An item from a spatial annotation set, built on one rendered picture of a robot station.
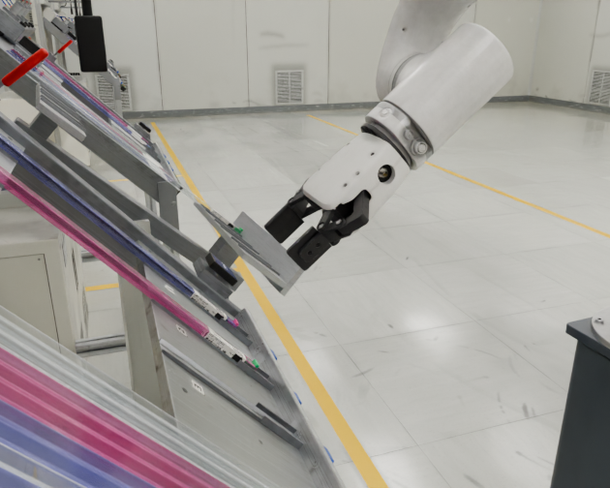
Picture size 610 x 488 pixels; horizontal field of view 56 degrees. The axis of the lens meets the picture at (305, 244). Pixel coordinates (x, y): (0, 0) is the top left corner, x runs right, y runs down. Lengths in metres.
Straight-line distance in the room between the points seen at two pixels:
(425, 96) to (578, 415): 0.61
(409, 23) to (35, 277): 1.23
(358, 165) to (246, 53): 7.82
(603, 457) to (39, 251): 1.34
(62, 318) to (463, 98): 1.32
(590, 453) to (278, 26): 7.86
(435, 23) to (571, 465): 0.73
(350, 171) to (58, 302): 1.21
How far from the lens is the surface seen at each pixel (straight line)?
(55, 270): 1.67
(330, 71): 8.81
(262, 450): 0.55
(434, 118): 0.65
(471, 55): 0.67
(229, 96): 8.41
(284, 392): 0.70
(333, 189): 0.62
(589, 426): 1.04
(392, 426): 1.86
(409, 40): 0.75
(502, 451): 1.84
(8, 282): 1.69
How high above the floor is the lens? 1.13
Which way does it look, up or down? 20 degrees down
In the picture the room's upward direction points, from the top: straight up
